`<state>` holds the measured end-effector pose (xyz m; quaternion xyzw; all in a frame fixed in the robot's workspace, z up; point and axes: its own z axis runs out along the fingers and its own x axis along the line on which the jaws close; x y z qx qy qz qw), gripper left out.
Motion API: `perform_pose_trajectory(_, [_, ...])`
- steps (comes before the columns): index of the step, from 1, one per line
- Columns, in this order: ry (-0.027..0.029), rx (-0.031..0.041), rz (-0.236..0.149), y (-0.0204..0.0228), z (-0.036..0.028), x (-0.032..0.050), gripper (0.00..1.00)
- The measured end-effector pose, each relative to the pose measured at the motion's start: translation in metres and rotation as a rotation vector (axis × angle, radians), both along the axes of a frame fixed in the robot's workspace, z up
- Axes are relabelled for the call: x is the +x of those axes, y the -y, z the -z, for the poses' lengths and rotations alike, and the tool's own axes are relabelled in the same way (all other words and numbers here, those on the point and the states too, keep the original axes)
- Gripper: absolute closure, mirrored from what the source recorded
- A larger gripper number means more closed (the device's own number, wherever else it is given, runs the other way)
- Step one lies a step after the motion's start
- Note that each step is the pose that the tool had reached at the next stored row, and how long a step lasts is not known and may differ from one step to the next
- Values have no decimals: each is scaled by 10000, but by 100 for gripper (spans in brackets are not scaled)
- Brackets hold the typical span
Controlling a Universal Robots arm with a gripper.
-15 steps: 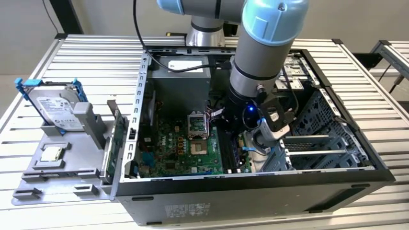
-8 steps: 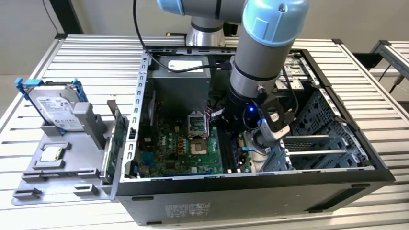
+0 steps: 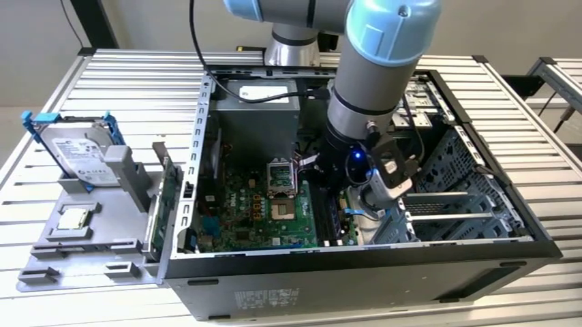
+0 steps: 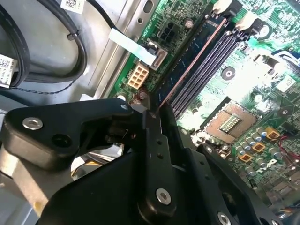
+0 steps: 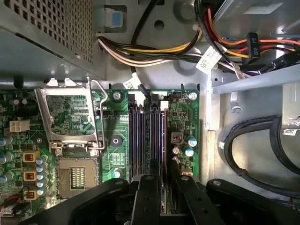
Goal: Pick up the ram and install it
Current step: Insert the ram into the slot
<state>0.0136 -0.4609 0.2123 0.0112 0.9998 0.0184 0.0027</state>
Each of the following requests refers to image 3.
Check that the dark RAM stick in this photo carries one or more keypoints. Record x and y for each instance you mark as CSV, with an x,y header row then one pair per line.
x,y
338,218
86,248

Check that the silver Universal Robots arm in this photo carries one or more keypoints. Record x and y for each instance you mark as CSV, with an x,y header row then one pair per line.
x,y
373,68

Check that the black RAM slot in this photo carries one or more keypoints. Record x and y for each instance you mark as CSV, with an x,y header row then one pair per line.
x,y
324,218
334,238

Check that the CPU socket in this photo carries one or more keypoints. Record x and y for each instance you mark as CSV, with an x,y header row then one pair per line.
x,y
285,209

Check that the grey power supply unit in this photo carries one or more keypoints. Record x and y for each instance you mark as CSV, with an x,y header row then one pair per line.
x,y
254,136

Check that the green motherboard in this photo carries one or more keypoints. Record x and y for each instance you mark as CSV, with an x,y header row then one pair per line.
x,y
246,221

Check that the grey metal disk bay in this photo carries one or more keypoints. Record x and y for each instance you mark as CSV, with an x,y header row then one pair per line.
x,y
421,102

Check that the blue expansion slot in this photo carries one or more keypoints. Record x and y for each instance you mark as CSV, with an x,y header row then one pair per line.
x,y
269,247

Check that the open black PC case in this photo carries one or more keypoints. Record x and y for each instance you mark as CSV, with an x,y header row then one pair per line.
x,y
318,289

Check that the green graphics card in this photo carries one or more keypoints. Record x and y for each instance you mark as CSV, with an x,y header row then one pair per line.
x,y
166,204

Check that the black table connector block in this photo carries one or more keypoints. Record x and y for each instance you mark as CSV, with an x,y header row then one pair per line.
x,y
523,85

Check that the grey parts rack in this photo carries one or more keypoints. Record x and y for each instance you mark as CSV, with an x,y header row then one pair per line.
x,y
114,218

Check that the metal slat side table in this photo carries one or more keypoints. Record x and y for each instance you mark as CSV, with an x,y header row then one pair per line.
x,y
561,75

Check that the hard disk in blue carrier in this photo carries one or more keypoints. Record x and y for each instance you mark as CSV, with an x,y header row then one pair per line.
x,y
78,153

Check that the silver CPU chip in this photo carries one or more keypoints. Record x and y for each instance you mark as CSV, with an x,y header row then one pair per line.
x,y
74,218

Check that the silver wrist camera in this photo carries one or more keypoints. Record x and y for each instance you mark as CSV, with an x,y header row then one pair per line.
x,y
392,185

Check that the black upright post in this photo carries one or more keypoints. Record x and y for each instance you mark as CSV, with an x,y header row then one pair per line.
x,y
98,24

